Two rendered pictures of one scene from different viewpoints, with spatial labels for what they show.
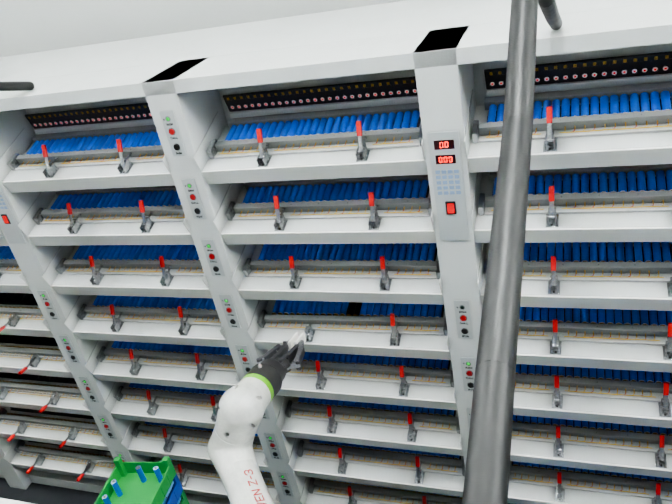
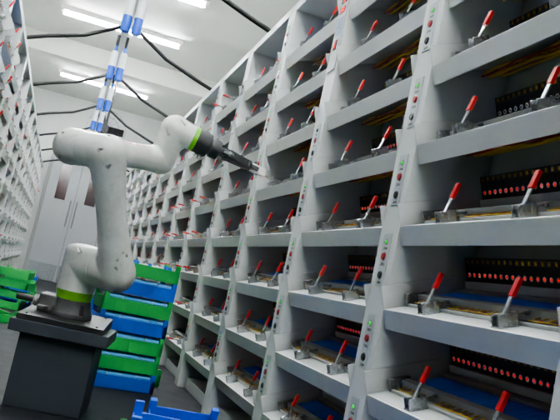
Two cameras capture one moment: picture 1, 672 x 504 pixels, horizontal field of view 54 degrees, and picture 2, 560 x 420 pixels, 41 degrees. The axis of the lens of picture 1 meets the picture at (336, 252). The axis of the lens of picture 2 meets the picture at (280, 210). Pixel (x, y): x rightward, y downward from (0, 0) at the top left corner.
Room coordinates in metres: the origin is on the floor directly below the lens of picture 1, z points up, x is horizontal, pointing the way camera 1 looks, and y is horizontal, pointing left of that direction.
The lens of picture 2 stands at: (-0.17, -2.08, 0.52)
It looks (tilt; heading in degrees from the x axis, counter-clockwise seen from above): 7 degrees up; 50
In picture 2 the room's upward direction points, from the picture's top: 12 degrees clockwise
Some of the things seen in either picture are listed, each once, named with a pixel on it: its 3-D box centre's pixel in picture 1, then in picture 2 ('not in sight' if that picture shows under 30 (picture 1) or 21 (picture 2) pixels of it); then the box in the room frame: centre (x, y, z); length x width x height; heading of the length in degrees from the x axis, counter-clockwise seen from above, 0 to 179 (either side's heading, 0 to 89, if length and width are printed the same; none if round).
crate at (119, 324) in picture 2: not in sight; (127, 321); (1.52, 0.82, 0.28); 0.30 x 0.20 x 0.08; 165
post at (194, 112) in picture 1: (256, 334); (272, 209); (1.77, 0.31, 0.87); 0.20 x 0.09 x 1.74; 156
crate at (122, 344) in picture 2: not in sight; (123, 339); (1.52, 0.82, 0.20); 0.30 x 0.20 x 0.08; 165
